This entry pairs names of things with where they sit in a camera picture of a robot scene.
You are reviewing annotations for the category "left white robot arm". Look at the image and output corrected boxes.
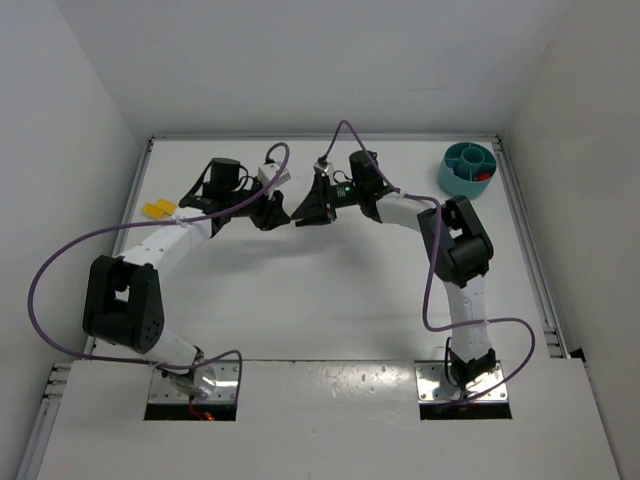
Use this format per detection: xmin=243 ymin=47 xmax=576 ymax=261
xmin=83 ymin=158 xmax=290 ymax=388

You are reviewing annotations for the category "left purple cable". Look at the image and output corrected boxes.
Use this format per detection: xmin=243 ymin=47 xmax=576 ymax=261
xmin=27 ymin=142 xmax=243 ymax=376

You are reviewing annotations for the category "yellow lego plate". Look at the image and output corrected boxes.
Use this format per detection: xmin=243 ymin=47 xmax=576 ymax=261
xmin=141 ymin=203 xmax=164 ymax=220

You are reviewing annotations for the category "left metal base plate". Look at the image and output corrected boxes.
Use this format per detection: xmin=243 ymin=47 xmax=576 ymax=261
xmin=148 ymin=361 xmax=239 ymax=405

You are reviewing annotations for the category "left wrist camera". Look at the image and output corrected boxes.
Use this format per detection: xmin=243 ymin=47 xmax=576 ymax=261
xmin=256 ymin=162 xmax=291 ymax=189

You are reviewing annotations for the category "yellow lego brick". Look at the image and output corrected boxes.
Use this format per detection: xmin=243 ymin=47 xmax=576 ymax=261
xmin=153 ymin=199 xmax=177 ymax=217

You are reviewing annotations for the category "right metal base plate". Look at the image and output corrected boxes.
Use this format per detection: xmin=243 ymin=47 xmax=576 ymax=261
xmin=415 ymin=361 xmax=509 ymax=405

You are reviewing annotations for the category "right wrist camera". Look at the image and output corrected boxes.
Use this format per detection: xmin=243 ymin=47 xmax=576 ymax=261
xmin=313 ymin=157 xmax=334 ymax=177

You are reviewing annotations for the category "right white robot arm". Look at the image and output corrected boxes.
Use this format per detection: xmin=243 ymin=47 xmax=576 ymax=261
xmin=292 ymin=150 xmax=496 ymax=389

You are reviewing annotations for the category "teal divided round container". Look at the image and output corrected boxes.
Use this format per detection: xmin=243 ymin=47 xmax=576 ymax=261
xmin=437 ymin=142 xmax=497 ymax=199

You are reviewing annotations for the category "aluminium frame rail left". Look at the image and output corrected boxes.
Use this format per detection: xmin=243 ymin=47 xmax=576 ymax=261
xmin=16 ymin=356 xmax=74 ymax=479

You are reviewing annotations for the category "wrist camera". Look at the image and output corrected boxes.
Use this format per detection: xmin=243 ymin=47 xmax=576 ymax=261
xmin=313 ymin=157 xmax=334 ymax=177
xmin=256 ymin=162 xmax=291 ymax=189

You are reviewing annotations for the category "red wire under left base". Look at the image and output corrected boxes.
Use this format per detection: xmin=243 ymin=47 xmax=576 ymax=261
xmin=188 ymin=398 xmax=216 ymax=420

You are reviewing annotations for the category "metal base plate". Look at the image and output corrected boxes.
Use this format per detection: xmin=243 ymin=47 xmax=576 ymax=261
xmin=415 ymin=361 xmax=509 ymax=405
xmin=148 ymin=361 xmax=239 ymax=405

